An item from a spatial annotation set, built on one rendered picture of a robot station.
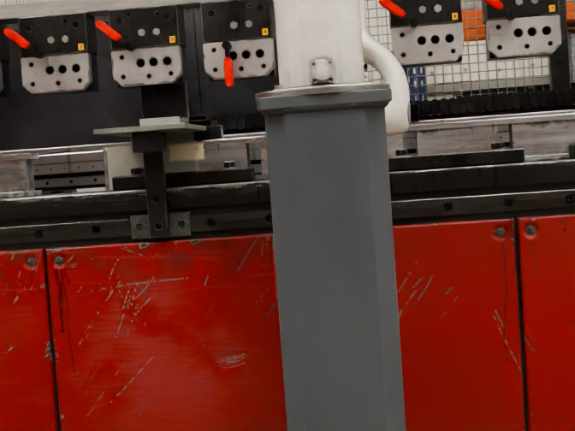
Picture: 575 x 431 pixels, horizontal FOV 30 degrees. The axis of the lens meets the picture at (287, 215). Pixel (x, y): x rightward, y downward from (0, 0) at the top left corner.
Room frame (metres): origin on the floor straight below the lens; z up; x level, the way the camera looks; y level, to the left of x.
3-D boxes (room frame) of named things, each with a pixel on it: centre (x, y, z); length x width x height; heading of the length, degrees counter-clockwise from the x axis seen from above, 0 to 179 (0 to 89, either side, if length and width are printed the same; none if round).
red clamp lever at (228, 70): (2.28, 0.10, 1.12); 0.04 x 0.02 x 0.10; 175
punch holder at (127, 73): (2.36, 0.28, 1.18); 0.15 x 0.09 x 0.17; 85
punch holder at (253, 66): (2.34, 0.08, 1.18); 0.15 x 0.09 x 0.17; 85
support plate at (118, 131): (2.21, 0.26, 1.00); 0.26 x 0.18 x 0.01; 175
